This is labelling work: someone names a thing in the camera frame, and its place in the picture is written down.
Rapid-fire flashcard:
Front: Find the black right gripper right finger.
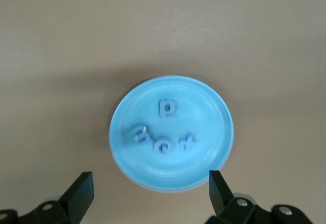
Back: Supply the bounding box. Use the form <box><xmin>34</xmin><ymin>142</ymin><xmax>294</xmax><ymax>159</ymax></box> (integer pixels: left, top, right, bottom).
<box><xmin>205</xmin><ymin>170</ymin><xmax>316</xmax><ymax>224</ymax></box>

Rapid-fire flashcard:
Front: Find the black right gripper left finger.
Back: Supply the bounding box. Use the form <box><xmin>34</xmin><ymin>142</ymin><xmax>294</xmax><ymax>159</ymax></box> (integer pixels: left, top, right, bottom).
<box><xmin>0</xmin><ymin>172</ymin><xmax>95</xmax><ymax>224</ymax></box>

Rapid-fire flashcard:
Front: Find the blue foam letter X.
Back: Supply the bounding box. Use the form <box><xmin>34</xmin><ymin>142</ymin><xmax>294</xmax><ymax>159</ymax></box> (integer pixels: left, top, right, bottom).
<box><xmin>178</xmin><ymin>133</ymin><xmax>198</xmax><ymax>150</ymax></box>

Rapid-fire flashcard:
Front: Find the blue foam letter G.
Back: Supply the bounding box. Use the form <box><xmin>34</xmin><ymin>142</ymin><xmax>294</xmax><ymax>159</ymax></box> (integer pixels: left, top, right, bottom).
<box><xmin>152</xmin><ymin>138</ymin><xmax>176</xmax><ymax>156</ymax></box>

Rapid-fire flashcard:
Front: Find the blue foam letter E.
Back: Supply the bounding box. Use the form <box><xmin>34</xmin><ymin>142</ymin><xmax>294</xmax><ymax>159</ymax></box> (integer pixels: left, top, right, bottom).
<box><xmin>131</xmin><ymin>123</ymin><xmax>153</xmax><ymax>145</ymax></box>

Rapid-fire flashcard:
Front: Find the blue foam letter a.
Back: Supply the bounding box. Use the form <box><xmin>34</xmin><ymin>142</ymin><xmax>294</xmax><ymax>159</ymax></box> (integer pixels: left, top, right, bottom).
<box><xmin>158</xmin><ymin>99</ymin><xmax>176</xmax><ymax>119</ymax></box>

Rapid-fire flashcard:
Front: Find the blue plate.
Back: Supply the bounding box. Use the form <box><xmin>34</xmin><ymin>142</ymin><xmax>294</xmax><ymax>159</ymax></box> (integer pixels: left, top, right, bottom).
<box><xmin>108</xmin><ymin>75</ymin><xmax>234</xmax><ymax>193</ymax></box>

